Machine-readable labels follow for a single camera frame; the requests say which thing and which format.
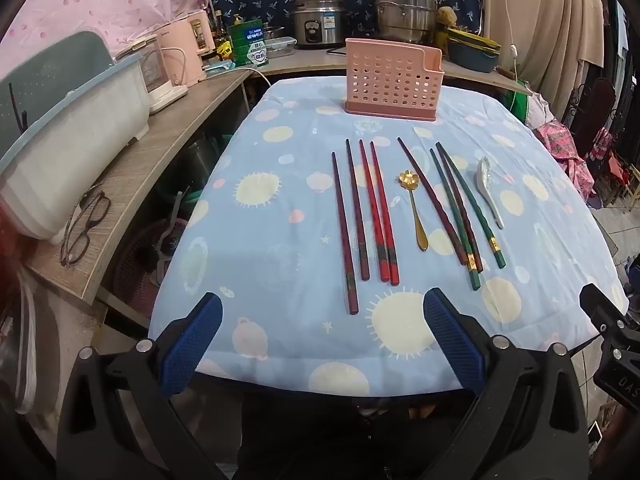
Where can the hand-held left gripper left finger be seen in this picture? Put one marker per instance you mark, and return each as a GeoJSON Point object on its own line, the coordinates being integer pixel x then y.
{"type": "Point", "coordinates": [192, 345]}

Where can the pink pineapple print cloth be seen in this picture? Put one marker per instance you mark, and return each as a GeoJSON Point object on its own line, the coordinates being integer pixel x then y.
{"type": "Point", "coordinates": [565, 160]}

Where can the beige curtain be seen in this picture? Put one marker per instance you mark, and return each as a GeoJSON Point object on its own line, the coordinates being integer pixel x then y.
{"type": "Point", "coordinates": [540, 25]}

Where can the light blue tissue pack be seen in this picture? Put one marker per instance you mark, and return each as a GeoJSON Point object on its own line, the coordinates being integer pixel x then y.
{"type": "Point", "coordinates": [218, 67]}

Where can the clear food container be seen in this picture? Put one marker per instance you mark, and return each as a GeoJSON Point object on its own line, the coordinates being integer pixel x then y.
{"type": "Point", "coordinates": [280, 46]}

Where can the blue printed blanket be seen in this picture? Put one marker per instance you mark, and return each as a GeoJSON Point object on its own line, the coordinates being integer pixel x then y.
{"type": "Point", "coordinates": [300, 240]}

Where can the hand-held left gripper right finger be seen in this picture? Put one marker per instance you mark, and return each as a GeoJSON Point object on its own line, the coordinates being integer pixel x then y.
{"type": "Point", "coordinates": [452, 345]}

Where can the steel rice cooker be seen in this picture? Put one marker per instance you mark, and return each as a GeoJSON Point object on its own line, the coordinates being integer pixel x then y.
{"type": "Point", "coordinates": [317, 25]}

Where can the green chopstick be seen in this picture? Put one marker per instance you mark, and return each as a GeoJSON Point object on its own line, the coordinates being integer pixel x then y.
{"type": "Point", "coordinates": [472, 205]}
{"type": "Point", "coordinates": [454, 220]}

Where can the dark maroon chopstick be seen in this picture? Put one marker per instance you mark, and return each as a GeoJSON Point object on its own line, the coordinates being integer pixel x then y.
{"type": "Point", "coordinates": [432, 200]}
{"type": "Point", "coordinates": [462, 215]}
{"type": "Point", "coordinates": [357, 210]}
{"type": "Point", "coordinates": [344, 230]}

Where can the green plastic bag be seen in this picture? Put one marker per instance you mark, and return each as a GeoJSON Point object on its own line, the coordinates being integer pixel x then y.
{"type": "Point", "coordinates": [525, 102]}

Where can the glass kettle with white base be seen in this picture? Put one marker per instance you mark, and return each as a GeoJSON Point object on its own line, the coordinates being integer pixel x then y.
{"type": "Point", "coordinates": [165, 95]}

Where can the grey wood-grain counter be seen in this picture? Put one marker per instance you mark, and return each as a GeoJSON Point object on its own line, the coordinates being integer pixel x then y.
{"type": "Point", "coordinates": [150, 160]}

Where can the red chopstick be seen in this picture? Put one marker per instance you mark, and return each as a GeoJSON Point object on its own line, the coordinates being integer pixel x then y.
{"type": "Point", "coordinates": [372, 210]}
{"type": "Point", "coordinates": [384, 210]}

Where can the light wooden board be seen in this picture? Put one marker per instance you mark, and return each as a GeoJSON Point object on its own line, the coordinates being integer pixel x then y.
{"type": "Point", "coordinates": [310, 62]}

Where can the pink dotted cloth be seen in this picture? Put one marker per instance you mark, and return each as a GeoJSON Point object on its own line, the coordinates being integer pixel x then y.
{"type": "Point", "coordinates": [100, 5]}

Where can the gold flower spoon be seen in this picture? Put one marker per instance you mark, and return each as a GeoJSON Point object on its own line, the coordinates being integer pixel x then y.
{"type": "Point", "coordinates": [414, 210]}

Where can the white plastic dish bin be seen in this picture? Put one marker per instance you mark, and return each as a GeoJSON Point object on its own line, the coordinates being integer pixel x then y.
{"type": "Point", "coordinates": [65, 160]}

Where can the pink perforated utensil basket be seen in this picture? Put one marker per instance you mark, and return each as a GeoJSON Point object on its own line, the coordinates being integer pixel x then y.
{"type": "Point", "coordinates": [390, 80]}

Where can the stacked bowls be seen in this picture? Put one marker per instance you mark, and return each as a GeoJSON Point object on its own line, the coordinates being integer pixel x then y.
{"type": "Point", "coordinates": [472, 55]}

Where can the white ceramic spoon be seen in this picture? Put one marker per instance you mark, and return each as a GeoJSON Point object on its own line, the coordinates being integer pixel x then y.
{"type": "Point", "coordinates": [484, 170]}

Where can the dark sauce bottle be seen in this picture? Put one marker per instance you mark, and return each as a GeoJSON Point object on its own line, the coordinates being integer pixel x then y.
{"type": "Point", "coordinates": [220, 30]}

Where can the black ornate metal chair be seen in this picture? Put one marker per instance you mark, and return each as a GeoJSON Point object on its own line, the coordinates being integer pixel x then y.
{"type": "Point", "coordinates": [597, 105]}

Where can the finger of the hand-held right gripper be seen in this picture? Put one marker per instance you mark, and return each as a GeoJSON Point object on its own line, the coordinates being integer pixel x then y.
{"type": "Point", "coordinates": [600, 307]}

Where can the steel steamer pot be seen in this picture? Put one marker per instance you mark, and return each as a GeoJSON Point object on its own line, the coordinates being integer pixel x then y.
{"type": "Point", "coordinates": [405, 10]}

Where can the tan lumpy object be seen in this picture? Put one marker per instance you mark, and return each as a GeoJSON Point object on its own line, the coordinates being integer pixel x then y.
{"type": "Point", "coordinates": [446, 20]}

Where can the black eyeglasses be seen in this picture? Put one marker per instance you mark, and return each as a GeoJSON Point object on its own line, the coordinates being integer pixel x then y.
{"type": "Point", "coordinates": [89, 232]}

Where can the pink electric kettle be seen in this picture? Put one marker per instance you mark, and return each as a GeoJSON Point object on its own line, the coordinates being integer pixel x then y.
{"type": "Point", "coordinates": [192, 40]}

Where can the green box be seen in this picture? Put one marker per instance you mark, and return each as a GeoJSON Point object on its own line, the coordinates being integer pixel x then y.
{"type": "Point", "coordinates": [250, 42]}

